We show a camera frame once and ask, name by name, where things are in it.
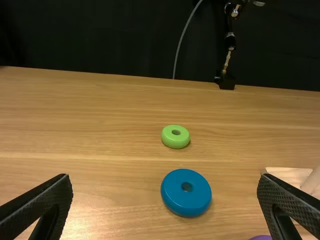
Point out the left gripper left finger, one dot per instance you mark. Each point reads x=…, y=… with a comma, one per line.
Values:
x=30, y=207

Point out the wooden peg base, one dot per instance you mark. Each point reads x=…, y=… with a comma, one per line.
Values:
x=287, y=175

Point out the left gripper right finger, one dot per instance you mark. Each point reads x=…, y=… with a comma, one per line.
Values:
x=295, y=200

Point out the black clamp stand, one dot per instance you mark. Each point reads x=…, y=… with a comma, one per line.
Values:
x=227, y=83

